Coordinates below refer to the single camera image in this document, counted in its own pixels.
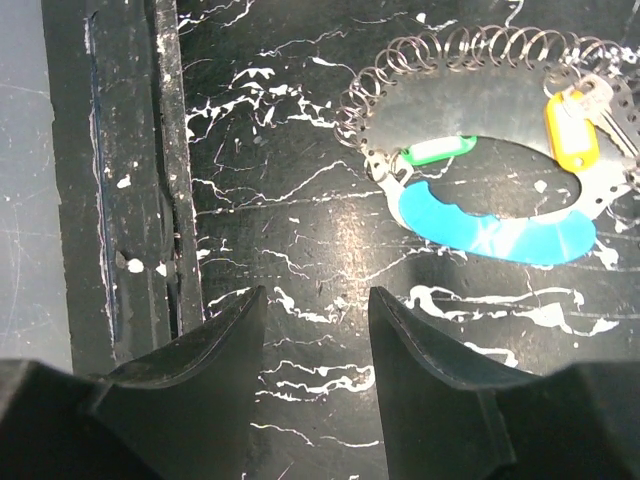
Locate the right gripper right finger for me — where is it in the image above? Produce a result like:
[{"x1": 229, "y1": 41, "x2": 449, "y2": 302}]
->
[{"x1": 368, "y1": 287, "x2": 639, "y2": 479}]

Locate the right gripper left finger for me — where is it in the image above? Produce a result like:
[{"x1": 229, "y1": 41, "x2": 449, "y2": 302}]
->
[{"x1": 1, "y1": 287, "x2": 266, "y2": 479}]

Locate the green key tag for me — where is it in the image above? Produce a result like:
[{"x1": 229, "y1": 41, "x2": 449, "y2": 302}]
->
[{"x1": 401, "y1": 136, "x2": 477, "y2": 166}]

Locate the yellow key tag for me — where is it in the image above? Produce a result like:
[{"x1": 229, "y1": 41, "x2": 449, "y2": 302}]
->
[{"x1": 544, "y1": 92, "x2": 600, "y2": 173}]

